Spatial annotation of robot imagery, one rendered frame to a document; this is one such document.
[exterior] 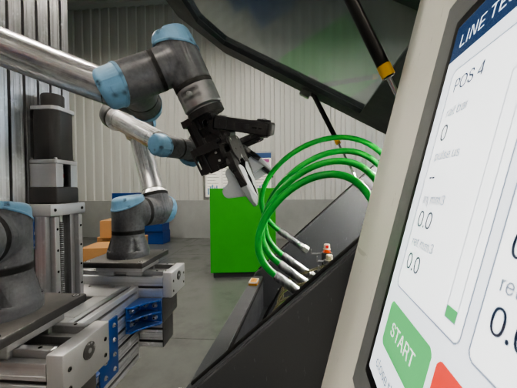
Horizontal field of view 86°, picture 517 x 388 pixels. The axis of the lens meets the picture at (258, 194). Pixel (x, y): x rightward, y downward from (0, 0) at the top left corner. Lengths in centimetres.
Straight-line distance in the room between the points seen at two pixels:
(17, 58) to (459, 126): 74
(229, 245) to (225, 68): 516
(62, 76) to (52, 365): 55
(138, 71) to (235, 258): 373
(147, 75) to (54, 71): 24
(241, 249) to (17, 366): 356
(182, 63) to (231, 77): 737
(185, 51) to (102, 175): 823
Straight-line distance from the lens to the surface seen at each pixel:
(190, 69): 56
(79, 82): 72
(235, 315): 82
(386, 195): 34
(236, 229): 407
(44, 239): 97
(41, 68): 75
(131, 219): 113
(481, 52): 23
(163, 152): 98
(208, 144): 54
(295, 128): 740
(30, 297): 77
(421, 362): 20
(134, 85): 56
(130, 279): 115
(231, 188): 55
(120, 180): 846
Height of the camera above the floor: 129
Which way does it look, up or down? 1 degrees down
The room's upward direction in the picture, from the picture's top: 1 degrees counter-clockwise
